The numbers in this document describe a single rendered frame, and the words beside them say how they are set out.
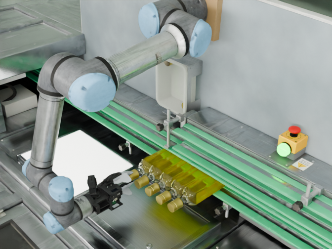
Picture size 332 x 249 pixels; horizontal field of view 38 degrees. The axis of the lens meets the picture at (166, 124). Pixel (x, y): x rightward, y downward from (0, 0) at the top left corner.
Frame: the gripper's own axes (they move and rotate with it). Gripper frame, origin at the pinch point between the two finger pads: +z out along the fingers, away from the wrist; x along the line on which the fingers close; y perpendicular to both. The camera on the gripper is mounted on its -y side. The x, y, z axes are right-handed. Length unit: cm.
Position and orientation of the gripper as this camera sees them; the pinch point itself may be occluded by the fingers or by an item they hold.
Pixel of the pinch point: (129, 177)
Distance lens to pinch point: 177.4
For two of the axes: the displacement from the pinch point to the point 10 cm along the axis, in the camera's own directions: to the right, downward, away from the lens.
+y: 6.8, 3.7, -6.3
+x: 0.0, -8.6, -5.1
